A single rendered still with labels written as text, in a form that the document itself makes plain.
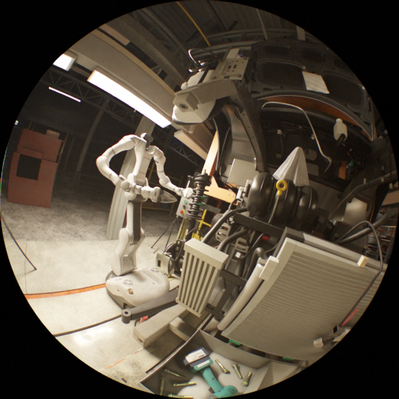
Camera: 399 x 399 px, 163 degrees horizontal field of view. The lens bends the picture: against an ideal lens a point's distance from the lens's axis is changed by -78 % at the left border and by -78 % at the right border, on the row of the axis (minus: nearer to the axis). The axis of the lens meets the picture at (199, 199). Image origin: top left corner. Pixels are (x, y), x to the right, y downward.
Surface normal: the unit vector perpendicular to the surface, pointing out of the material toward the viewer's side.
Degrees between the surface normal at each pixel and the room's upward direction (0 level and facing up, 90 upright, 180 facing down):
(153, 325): 0
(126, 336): 0
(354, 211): 90
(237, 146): 128
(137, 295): 37
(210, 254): 16
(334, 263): 106
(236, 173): 90
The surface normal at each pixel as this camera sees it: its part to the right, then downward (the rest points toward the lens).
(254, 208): -0.47, -0.12
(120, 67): 0.82, 0.30
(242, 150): -0.57, 0.44
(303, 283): -0.54, 0.15
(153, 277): -0.26, -0.35
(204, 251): 0.18, -0.94
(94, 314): 0.33, -0.94
